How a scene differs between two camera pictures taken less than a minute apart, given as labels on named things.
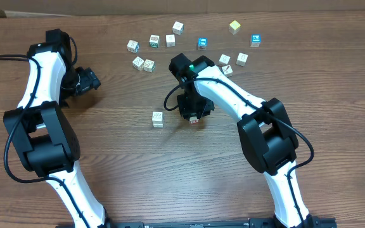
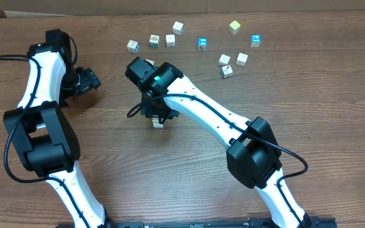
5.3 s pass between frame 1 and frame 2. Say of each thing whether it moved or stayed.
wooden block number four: stayed
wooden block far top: stayed
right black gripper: moved
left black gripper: stayed
